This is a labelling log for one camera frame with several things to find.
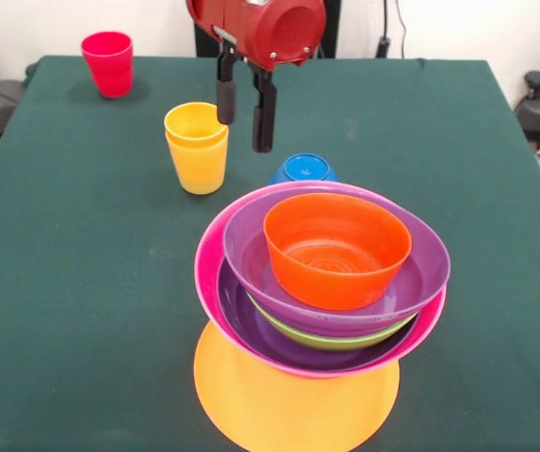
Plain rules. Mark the red plastic cup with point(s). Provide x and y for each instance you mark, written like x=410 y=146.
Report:
x=107 y=66

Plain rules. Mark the purple plastic bowl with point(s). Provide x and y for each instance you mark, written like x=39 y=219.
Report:
x=246 y=245
x=250 y=334

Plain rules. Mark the small red-orange plastic bowl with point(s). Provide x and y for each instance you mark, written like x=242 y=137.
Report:
x=335 y=282

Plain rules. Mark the large orange plastic bowl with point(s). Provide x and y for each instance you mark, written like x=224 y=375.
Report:
x=274 y=409

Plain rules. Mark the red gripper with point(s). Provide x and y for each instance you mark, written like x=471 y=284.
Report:
x=260 y=28

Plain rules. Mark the yellow plastic cup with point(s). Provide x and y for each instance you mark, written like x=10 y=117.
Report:
x=197 y=165

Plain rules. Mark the blue plastic bowl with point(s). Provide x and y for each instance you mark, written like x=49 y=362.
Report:
x=303 y=167

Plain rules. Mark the orange plastic cup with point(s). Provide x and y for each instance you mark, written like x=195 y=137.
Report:
x=194 y=124

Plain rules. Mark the dark green tablecloth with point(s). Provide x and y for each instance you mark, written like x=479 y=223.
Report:
x=62 y=306

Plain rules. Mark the large pink plastic bowl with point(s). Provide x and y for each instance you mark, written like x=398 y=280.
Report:
x=206 y=263

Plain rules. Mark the light green plastic bowl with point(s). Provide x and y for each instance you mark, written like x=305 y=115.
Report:
x=326 y=341

